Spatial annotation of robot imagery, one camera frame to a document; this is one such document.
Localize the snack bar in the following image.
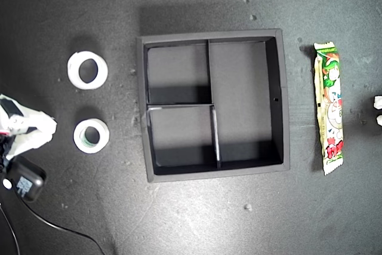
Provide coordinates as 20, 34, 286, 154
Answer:
313, 42, 344, 176

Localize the white tape roll green core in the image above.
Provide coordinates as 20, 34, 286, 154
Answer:
73, 118, 110, 155

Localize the plain white tape roll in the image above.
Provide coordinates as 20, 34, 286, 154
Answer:
67, 51, 109, 90

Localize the black tray with wells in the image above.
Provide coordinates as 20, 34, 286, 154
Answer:
135, 29, 291, 183

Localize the small black camera box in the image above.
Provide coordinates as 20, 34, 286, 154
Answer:
1, 156, 47, 204

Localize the thin black cable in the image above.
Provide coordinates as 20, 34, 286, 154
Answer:
0, 203, 21, 255

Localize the black camera cable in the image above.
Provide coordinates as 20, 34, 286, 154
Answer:
19, 196, 106, 255

